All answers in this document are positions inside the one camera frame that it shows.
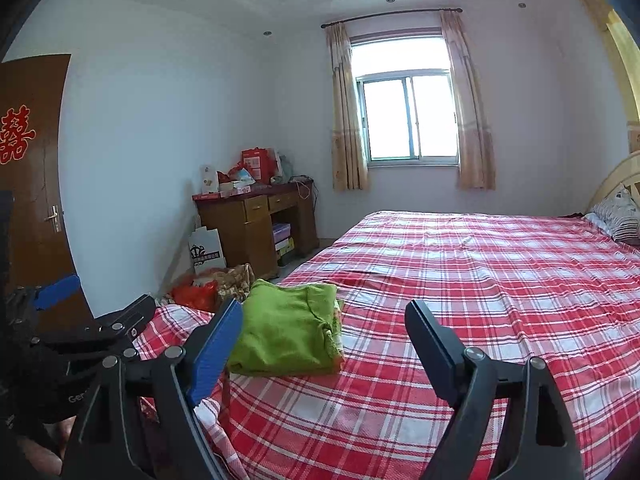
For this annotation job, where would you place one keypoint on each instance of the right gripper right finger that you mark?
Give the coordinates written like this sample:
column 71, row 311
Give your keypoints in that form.
column 537, row 439

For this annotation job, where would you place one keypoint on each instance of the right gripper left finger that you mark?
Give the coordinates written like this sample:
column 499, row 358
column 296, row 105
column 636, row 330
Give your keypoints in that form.
column 108, row 440

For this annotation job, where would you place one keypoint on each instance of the green orange striped knit sweater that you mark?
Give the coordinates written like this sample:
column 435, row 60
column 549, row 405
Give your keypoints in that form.
column 289, row 331

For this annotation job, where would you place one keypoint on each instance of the red plaid bed sheet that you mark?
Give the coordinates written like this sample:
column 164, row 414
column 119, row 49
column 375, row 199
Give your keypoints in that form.
column 515, row 287

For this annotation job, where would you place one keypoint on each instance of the red plastic bag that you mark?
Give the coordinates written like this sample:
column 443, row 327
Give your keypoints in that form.
column 203, row 298

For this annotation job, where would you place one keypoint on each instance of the gold patterned bag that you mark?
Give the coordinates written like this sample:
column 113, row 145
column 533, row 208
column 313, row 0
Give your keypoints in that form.
column 235, row 283

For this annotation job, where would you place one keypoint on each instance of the white paper shopping bag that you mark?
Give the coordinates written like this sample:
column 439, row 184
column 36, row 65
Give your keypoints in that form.
column 206, row 251

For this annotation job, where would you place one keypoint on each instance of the brown wooden desk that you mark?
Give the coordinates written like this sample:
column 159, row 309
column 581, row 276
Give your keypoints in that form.
column 245, row 222

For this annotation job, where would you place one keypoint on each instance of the striped pillow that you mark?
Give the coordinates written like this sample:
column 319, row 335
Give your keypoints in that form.
column 618, row 216

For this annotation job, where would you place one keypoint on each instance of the stacked boxes in desk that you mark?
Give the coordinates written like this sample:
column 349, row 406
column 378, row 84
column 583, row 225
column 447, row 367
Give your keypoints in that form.
column 284, row 244

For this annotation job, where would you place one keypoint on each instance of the white card box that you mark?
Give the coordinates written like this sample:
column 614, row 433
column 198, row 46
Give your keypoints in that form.
column 209, row 180

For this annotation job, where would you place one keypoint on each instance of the right beige curtain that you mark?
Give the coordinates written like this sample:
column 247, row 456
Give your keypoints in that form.
column 477, row 168

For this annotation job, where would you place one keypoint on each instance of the beige curtain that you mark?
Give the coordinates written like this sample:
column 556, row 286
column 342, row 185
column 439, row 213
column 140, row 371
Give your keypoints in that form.
column 349, row 161
column 477, row 168

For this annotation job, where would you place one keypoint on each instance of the cream wooden headboard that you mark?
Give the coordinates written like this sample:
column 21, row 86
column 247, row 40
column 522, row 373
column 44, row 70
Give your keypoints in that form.
column 625, row 174

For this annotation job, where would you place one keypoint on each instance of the brown wooden door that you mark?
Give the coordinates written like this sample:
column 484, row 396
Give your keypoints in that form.
column 31, row 101

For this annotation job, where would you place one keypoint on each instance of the red gift box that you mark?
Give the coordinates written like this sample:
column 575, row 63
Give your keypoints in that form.
column 260, row 163

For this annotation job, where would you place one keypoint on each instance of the left beige curtain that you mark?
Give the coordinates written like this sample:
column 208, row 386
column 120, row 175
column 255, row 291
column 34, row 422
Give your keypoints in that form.
column 349, row 161

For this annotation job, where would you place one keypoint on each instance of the yellow curtain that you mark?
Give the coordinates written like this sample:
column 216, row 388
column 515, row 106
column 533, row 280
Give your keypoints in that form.
column 622, row 50

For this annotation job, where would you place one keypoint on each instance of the window with green frame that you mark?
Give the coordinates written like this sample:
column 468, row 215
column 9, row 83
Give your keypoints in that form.
column 406, row 101

